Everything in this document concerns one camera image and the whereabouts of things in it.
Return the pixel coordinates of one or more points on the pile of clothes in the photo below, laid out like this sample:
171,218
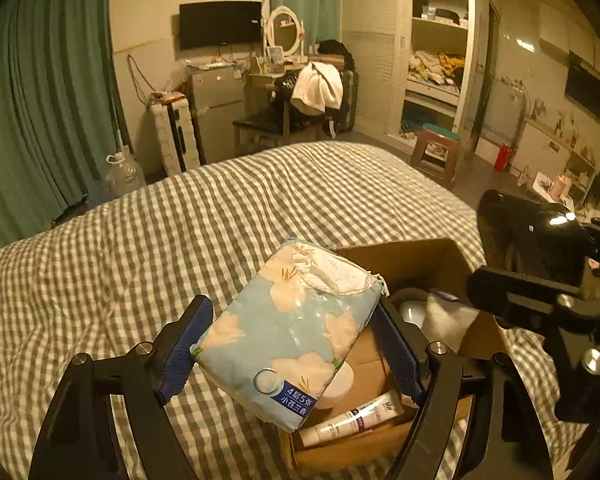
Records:
432,65

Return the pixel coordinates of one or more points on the floral blue tissue pack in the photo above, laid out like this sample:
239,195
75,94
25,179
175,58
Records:
280,330

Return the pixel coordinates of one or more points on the silver fridge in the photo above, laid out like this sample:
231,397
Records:
217,110

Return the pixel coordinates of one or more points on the white oval mirror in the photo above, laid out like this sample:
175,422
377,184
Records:
284,30

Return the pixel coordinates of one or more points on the black range hood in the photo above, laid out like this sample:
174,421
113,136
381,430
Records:
587,87

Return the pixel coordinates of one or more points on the brown plastic stool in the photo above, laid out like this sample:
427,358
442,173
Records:
437,152

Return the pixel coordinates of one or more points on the wooden dressing table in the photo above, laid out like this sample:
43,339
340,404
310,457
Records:
260,95

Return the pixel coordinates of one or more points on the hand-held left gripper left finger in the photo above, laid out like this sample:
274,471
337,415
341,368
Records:
185,350

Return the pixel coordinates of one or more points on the grey checked duvet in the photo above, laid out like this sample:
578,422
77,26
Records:
155,240

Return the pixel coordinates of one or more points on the white wardrobe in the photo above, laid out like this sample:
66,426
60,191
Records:
370,35

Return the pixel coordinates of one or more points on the black chair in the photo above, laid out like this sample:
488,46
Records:
257,127

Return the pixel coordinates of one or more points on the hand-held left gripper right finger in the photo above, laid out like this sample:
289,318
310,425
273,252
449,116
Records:
400,355

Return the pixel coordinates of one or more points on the white kitchen counter cabinet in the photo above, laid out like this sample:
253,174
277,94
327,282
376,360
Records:
545,152

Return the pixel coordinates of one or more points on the green curtain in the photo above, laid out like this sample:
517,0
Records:
35,110

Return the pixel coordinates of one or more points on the black bag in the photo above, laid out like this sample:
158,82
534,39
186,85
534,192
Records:
336,52

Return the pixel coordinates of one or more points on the white suitcase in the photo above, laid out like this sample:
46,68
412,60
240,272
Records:
172,135

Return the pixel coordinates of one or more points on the red fire extinguisher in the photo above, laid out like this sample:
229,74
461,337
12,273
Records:
502,157

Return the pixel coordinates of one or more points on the clear water jug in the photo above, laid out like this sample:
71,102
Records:
125,180

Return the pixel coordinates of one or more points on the white towel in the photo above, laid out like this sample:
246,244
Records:
317,87

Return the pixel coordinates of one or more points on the white round jar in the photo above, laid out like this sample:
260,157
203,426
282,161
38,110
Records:
341,385

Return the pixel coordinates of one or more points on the brown cardboard box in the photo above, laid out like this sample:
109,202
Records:
420,265

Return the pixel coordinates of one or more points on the white plush toy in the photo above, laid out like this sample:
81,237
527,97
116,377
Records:
447,322

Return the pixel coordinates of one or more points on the small picture frame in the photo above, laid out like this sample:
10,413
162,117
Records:
274,54

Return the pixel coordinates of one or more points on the dark suitcase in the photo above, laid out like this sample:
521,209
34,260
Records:
349,102

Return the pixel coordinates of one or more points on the white folding table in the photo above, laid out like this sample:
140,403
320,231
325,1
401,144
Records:
545,190

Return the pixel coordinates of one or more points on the white wall cabinets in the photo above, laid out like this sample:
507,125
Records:
562,27

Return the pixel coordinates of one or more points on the black wall television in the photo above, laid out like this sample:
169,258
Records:
220,24

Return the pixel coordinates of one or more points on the white box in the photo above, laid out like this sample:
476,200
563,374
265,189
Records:
486,149

